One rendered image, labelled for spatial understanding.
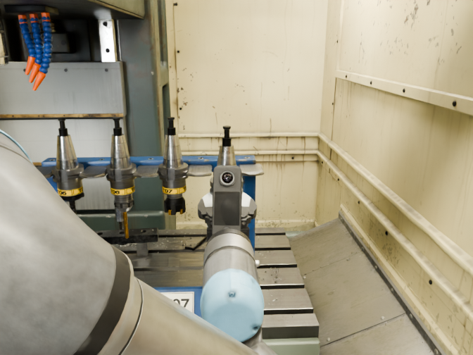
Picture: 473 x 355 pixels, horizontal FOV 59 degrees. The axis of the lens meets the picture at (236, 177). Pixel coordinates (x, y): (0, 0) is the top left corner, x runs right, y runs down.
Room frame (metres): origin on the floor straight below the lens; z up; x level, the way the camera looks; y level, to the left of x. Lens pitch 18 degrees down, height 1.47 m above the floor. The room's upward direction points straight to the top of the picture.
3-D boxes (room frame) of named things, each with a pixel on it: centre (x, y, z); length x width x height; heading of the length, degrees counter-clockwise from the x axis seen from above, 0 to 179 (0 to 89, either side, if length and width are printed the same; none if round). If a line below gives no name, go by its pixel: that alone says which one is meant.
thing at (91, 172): (0.84, 0.30, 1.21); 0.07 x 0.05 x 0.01; 3
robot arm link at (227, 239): (0.54, 0.01, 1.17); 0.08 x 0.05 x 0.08; 93
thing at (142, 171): (0.85, 0.19, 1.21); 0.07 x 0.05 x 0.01; 3
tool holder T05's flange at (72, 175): (0.84, 0.35, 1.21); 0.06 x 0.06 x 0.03
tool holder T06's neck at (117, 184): (0.85, 0.24, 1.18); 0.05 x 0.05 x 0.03
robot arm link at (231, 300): (0.47, 0.01, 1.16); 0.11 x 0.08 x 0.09; 3
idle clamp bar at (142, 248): (1.07, 0.35, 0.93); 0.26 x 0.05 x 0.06; 98
